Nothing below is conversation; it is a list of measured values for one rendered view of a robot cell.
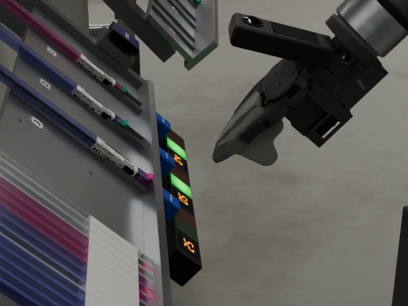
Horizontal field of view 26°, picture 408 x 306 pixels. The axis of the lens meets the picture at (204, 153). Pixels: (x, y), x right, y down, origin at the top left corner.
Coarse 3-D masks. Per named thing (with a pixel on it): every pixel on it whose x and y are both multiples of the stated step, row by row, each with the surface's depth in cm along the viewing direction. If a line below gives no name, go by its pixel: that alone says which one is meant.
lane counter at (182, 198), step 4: (176, 192) 113; (180, 192) 114; (176, 196) 112; (180, 196) 113; (184, 196) 114; (180, 200) 112; (184, 200) 113; (188, 200) 114; (184, 204) 112; (188, 204) 113; (188, 208) 112
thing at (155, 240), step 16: (144, 96) 125; (144, 112) 120; (144, 128) 116; (144, 144) 112; (144, 160) 108; (160, 176) 104; (144, 192) 101; (160, 192) 100; (144, 208) 98; (160, 208) 96; (144, 224) 95; (160, 224) 93; (144, 240) 93; (160, 240) 90; (160, 256) 87; (160, 272) 85; (160, 288) 83; (160, 304) 81
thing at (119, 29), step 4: (116, 24) 129; (116, 28) 127; (120, 28) 129; (120, 32) 127; (124, 32) 129; (124, 36) 127; (128, 36) 129; (132, 36) 130; (128, 40) 127; (132, 40) 129; (136, 40) 130; (136, 44) 129
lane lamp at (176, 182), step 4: (172, 176) 116; (172, 180) 115; (176, 180) 116; (180, 180) 117; (172, 184) 114; (176, 184) 115; (180, 184) 116; (184, 184) 117; (180, 188) 115; (184, 188) 116; (188, 188) 117; (184, 192) 115; (188, 192) 116; (188, 196) 115
